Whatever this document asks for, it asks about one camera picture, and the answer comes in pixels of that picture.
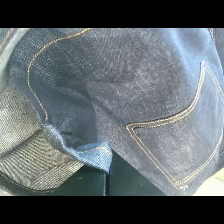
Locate blue jeans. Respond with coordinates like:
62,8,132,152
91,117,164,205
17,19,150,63
0,27,224,197

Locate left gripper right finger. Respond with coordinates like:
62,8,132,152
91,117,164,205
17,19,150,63
107,150,165,197

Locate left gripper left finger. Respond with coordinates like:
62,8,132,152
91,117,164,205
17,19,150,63
49,164,107,197

